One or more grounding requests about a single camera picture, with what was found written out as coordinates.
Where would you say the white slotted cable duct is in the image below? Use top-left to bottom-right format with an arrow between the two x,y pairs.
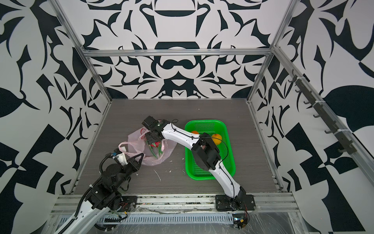
99,213 -> 233,225

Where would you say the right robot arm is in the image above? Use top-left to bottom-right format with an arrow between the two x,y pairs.
142,116 -> 246,208

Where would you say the black wall hook rack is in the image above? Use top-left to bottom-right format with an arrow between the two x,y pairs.
289,71 -> 357,155

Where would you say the green plastic perforated basket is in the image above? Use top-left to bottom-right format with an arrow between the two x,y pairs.
185,120 -> 236,180

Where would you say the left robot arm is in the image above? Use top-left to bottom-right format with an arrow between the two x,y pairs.
55,150 -> 144,234

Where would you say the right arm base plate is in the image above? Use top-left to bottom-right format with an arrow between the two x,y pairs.
215,195 -> 256,212

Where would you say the pink plastic bag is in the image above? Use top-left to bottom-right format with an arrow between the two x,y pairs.
118,127 -> 177,166

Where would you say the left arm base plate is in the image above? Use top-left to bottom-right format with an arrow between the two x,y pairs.
117,196 -> 138,212

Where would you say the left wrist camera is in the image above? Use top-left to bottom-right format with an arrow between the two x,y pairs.
112,149 -> 128,166

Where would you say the yellow orange fruit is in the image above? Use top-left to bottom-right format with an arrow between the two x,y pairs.
211,134 -> 223,145

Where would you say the small green-lit circuit board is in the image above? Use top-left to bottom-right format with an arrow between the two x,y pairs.
232,213 -> 250,230

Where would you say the aluminium front rail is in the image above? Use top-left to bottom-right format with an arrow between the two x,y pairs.
52,192 -> 299,214

